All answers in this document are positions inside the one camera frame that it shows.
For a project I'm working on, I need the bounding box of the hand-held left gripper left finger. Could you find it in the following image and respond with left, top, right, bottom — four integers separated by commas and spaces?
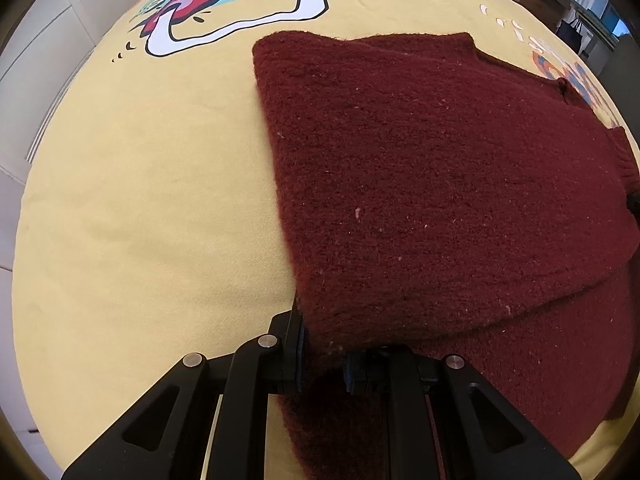
61, 310, 307, 480

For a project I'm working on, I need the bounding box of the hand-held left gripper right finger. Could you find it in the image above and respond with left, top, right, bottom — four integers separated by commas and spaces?
342, 344, 581, 480

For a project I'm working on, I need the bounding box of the dark red knit sweater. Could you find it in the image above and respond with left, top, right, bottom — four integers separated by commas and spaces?
251, 30, 640, 480

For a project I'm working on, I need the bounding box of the yellow cartoon printed bed cover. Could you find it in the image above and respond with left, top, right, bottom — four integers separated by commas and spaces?
12, 0, 640, 480

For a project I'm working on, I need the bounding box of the white wardrobe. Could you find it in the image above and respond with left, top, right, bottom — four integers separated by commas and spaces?
0, 0, 176, 281

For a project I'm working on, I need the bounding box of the dark shopping bag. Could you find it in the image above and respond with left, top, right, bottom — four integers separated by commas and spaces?
556, 17, 586, 53

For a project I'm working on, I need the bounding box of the grey chair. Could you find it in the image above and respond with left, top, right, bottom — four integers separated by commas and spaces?
597, 35, 640, 126

